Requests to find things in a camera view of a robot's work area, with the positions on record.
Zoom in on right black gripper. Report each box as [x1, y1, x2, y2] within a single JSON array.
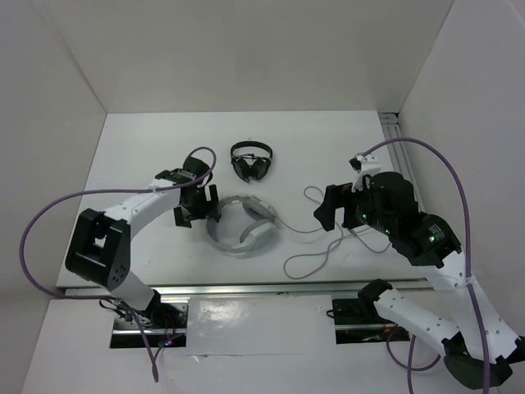
[[313, 179, 395, 235]]

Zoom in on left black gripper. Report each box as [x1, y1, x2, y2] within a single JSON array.
[[174, 184, 221, 228]]

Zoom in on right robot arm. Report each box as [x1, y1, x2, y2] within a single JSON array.
[[314, 172, 524, 390]]

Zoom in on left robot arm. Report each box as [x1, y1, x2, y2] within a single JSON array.
[[65, 156, 220, 330]]

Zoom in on small black headphones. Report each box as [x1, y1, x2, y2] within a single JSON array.
[[230, 140, 273, 183]]

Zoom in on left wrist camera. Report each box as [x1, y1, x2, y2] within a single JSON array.
[[151, 168, 205, 189]]

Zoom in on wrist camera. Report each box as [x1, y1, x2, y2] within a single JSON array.
[[349, 154, 381, 192], [151, 168, 205, 189]]

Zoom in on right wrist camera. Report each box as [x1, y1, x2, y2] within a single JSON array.
[[349, 154, 381, 192]]

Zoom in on aluminium front rail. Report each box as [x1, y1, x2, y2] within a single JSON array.
[[58, 279, 432, 296]]

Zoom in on aluminium side rail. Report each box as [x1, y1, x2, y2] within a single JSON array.
[[378, 112, 424, 208]]

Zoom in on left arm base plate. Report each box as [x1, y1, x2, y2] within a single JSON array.
[[104, 299, 189, 349]]

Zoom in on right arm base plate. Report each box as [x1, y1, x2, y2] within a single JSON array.
[[326, 298, 409, 345]]

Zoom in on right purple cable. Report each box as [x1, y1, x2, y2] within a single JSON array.
[[360, 137, 485, 394]]

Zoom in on purple cable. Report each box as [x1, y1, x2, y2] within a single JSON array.
[[20, 145, 217, 383], [360, 137, 485, 394]]

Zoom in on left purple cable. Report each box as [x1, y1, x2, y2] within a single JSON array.
[[20, 145, 217, 383]]

